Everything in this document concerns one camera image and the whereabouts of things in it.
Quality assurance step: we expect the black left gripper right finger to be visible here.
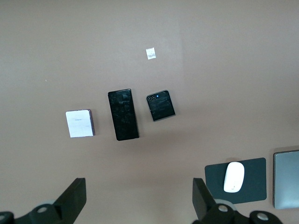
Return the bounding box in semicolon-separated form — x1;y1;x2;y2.
192;178;281;224

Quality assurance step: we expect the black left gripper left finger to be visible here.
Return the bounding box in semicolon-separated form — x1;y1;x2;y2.
0;177;87;224

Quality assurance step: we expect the lavender flip phone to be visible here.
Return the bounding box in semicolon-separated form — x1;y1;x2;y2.
65;109;96;139

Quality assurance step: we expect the black slab smartphone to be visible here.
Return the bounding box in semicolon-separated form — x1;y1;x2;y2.
107;88;140;141

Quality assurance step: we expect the black dual-camera flip phone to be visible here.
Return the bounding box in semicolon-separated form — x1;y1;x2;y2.
146;89;176;122

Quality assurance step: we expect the white computer mouse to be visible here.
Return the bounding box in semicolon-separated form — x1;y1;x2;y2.
223;161;245;193

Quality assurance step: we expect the black mouse pad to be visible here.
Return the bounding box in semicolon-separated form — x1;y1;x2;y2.
205;157;267;204

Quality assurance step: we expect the grey closed laptop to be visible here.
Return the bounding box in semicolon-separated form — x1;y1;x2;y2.
272;149;299;210

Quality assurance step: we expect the small clear tape patch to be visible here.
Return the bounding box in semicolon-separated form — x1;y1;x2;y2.
145;48;156;61

